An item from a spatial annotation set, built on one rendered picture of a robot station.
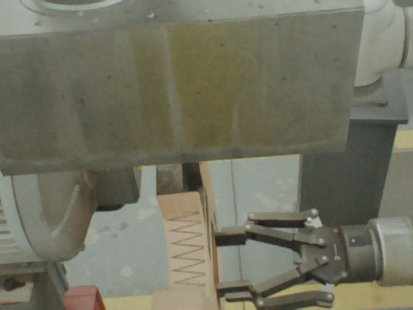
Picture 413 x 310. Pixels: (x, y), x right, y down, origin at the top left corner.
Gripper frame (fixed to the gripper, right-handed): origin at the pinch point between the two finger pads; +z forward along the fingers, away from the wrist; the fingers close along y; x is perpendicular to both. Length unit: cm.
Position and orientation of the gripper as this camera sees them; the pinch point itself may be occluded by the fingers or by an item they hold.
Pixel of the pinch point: (217, 263)
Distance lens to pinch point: 79.4
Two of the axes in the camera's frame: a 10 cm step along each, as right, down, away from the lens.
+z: -10.0, 0.9, 0.4
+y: -0.4, -7.9, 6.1
